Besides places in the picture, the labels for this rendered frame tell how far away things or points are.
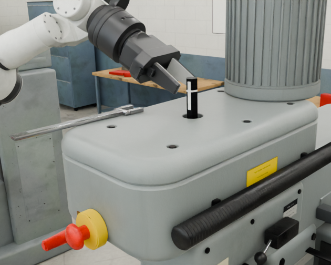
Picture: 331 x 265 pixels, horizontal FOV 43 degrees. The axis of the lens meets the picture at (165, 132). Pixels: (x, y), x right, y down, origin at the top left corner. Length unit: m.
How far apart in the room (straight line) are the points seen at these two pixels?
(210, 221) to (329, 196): 0.51
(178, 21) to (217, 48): 0.84
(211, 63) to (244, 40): 5.41
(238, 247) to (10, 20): 9.86
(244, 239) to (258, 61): 0.34
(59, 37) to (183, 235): 0.50
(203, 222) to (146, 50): 0.32
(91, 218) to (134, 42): 0.31
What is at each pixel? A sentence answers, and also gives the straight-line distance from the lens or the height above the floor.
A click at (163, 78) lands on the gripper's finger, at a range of 0.73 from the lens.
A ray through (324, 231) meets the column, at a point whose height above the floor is 1.52.
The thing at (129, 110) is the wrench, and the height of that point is 1.90.
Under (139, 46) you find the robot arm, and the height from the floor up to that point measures 2.01.
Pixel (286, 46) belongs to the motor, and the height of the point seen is 2.00.
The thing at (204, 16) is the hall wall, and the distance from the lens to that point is 6.30.
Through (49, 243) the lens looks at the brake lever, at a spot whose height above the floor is 1.71.
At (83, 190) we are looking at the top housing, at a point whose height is 1.81.
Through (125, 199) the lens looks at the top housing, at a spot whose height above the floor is 1.83.
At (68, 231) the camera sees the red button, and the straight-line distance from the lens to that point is 0.65.
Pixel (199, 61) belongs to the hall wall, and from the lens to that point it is 6.41.
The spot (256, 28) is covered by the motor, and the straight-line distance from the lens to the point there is 0.84.
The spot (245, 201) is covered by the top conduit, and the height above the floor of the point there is 1.80.
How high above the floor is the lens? 2.10
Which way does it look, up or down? 18 degrees down
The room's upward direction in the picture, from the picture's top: 2 degrees counter-clockwise
